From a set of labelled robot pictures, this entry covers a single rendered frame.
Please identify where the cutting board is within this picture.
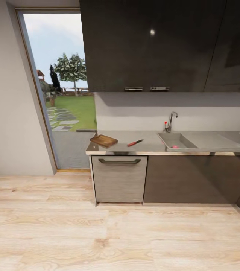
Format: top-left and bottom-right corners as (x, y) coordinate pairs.
(90, 134), (118, 147)

